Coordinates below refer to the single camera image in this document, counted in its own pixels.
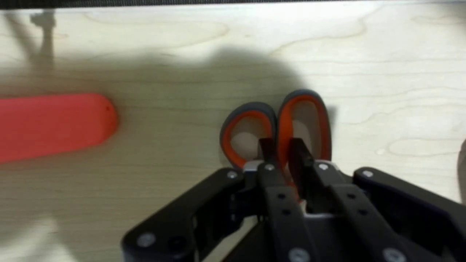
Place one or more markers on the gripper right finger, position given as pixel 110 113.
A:
pixel 349 203

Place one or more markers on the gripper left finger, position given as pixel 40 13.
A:
pixel 280 203

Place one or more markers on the red oblong case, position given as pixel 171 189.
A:
pixel 54 125

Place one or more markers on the orange and grey scissors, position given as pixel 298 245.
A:
pixel 284 123

